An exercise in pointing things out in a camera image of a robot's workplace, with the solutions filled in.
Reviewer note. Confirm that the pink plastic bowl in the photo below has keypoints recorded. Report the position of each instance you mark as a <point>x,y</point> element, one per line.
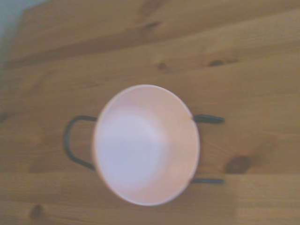
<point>145,145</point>

